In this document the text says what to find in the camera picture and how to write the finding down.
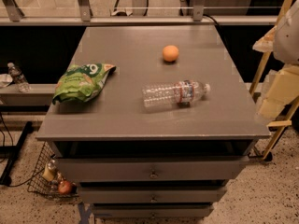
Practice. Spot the water bottle on ledge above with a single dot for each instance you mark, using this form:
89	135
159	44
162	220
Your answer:
18	77

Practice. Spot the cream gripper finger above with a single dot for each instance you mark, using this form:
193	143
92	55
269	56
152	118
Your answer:
278	90
265	43

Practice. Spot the green rice chip bag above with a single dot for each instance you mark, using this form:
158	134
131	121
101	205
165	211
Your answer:
82	83

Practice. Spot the small yellow bottle in basket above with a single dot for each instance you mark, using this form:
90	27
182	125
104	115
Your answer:
49	171

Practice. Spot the red apple in basket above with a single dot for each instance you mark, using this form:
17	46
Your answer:
65	187

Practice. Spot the grey drawer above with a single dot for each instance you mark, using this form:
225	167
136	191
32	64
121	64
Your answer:
147	170
145	211
152	195

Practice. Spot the clear plastic water bottle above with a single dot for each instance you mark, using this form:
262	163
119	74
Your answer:
181	92

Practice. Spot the black wire basket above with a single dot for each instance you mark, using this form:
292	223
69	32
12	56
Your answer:
48	189

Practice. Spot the orange fruit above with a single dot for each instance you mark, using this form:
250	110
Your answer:
170	53

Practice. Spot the bottom grey drawer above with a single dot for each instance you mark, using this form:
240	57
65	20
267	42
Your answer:
145	211

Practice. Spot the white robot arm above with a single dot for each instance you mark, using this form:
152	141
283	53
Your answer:
286	41

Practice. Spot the grey drawer cabinet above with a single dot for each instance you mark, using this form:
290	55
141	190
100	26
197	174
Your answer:
116	125

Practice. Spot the top grey drawer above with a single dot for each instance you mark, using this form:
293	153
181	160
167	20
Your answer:
147	170

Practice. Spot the middle grey drawer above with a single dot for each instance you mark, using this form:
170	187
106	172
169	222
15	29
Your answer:
152	195

